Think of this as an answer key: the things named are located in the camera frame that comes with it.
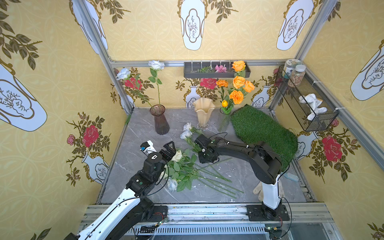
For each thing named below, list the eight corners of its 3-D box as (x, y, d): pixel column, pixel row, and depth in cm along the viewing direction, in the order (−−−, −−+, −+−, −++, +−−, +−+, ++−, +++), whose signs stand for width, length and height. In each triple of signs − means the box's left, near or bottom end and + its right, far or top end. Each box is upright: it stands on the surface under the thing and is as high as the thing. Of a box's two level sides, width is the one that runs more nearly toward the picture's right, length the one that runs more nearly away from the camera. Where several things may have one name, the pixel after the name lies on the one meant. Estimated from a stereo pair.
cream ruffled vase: (197, 134, 108) (197, 113, 90) (193, 121, 116) (193, 98, 98) (213, 131, 109) (216, 110, 92) (208, 118, 117) (210, 96, 100)
